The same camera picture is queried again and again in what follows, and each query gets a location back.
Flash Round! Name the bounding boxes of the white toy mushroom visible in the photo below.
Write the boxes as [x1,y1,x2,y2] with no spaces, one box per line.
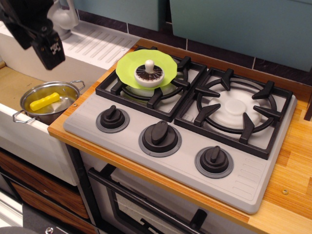
[134,59,165,88]

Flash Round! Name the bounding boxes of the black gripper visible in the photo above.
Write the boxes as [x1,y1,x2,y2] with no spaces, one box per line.
[0,0,65,70]

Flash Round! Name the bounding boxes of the black left burner grate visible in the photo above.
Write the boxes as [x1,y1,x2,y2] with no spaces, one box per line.
[96,46,207,122]

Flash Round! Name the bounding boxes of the black left stove knob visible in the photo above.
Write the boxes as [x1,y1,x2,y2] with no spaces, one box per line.
[96,105,130,134]

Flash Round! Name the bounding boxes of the grey toy stove top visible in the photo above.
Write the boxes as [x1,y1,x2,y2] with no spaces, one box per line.
[63,94,297,214]

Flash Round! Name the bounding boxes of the black burner grate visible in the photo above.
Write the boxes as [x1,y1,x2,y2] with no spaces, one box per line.
[175,68,293,159]
[96,46,207,122]

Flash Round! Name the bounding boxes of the black stove knob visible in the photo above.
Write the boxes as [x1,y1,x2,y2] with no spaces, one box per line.
[138,120,182,157]
[96,105,130,134]
[195,146,234,179]

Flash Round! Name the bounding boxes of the yellow toy fry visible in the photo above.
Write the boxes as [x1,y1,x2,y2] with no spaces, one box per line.
[29,92,60,111]

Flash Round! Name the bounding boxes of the black right stove knob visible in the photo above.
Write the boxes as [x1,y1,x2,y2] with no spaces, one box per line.
[195,146,234,179]

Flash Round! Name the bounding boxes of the wooden drawer fronts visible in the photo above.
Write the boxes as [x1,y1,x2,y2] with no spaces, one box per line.
[0,149,96,234]

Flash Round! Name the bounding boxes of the black middle stove knob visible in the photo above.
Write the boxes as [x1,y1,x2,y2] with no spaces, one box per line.
[138,120,182,157]

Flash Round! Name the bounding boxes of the lime green plate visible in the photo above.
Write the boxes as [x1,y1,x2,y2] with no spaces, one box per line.
[116,49,177,89]

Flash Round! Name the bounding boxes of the grey toy faucet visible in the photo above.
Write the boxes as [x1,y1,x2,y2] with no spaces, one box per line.
[47,0,79,40]

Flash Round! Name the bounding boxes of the oven door with handle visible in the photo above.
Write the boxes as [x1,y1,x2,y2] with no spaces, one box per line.
[87,163,210,234]

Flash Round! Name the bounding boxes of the stainless steel pot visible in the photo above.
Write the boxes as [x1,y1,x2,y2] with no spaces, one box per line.
[12,80,85,125]

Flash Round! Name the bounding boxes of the black right burner grate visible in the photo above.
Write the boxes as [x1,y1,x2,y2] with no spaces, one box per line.
[175,68,293,159]

